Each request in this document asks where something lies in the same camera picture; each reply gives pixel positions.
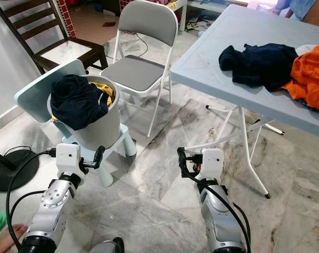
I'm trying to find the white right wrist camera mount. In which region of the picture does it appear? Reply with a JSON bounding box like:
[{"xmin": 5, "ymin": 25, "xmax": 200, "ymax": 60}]
[{"xmin": 199, "ymin": 149, "xmax": 226, "ymax": 182}]

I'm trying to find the dark plaid garment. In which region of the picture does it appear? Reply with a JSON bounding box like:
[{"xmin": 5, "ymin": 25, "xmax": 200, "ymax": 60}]
[{"xmin": 301, "ymin": 98, "xmax": 319, "ymax": 116}]

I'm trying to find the yellow garment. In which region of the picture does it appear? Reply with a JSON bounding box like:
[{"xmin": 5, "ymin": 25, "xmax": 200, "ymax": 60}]
[{"xmin": 91, "ymin": 79, "xmax": 115, "ymax": 106}]

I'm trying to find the grey white folding chair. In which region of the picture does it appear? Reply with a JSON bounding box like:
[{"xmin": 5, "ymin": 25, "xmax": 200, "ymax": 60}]
[{"xmin": 101, "ymin": 0, "xmax": 180, "ymax": 138}]

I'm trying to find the dark wooden chair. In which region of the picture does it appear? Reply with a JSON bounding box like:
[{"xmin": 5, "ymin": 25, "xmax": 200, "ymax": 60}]
[{"xmin": 0, "ymin": 0, "xmax": 108, "ymax": 74}]

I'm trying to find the light blue child chair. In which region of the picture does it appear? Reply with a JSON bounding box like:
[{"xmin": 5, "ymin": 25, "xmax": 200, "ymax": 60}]
[{"xmin": 14, "ymin": 59, "xmax": 136, "ymax": 188}]

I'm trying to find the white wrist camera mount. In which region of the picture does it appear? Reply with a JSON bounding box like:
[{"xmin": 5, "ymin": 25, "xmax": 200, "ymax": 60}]
[
  {"xmin": 56, "ymin": 143, "xmax": 82, "ymax": 176},
  {"xmin": 199, "ymin": 149, "xmax": 226, "ymax": 182}
]

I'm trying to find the person bare leg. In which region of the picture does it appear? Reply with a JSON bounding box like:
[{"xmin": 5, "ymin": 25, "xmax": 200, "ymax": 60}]
[{"xmin": 0, "ymin": 224, "xmax": 28, "ymax": 253}]

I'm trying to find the robot left leg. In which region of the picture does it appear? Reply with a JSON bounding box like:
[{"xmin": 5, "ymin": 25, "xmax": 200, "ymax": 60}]
[{"xmin": 91, "ymin": 237, "xmax": 125, "ymax": 253}]

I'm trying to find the plain dark navy garment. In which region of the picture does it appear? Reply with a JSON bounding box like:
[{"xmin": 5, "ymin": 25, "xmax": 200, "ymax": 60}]
[{"xmin": 218, "ymin": 43, "xmax": 299, "ymax": 93}]

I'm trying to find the grey-blue folding table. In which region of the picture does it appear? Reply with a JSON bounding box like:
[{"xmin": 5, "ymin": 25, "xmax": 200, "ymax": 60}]
[{"xmin": 170, "ymin": 4, "xmax": 319, "ymax": 200}]

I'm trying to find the navy garment white piping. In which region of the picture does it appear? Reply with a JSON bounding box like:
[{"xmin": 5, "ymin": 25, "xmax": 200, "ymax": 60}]
[{"xmin": 50, "ymin": 74, "xmax": 111, "ymax": 131}]

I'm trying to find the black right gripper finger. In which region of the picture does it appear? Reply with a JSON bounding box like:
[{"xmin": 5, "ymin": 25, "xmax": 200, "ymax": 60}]
[{"xmin": 176, "ymin": 147, "xmax": 189, "ymax": 178}]

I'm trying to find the person in blue clothes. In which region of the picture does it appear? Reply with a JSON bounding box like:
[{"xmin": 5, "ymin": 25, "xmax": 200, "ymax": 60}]
[{"xmin": 273, "ymin": 0, "xmax": 319, "ymax": 27}]

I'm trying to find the black standing fan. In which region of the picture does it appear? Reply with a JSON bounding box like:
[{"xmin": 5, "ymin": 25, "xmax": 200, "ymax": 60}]
[{"xmin": 0, "ymin": 148, "xmax": 25, "ymax": 193}]

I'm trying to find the white cloth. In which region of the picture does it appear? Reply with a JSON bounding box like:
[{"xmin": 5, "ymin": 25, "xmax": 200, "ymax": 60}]
[{"xmin": 296, "ymin": 44, "xmax": 319, "ymax": 56}]

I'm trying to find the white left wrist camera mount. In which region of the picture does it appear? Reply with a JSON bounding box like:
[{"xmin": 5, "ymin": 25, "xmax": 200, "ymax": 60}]
[{"xmin": 56, "ymin": 143, "xmax": 82, "ymax": 176}]

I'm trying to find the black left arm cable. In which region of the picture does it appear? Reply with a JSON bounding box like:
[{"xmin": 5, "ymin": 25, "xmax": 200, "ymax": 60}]
[{"xmin": 5, "ymin": 150, "xmax": 60, "ymax": 252}]

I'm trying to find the grey laundry basket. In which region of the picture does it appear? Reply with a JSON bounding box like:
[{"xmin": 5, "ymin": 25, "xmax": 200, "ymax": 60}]
[{"xmin": 47, "ymin": 75, "xmax": 122, "ymax": 151}]

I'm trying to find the orange garment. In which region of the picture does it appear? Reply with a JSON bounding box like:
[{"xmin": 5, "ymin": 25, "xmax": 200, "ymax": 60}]
[{"xmin": 281, "ymin": 41, "xmax": 319, "ymax": 111}]

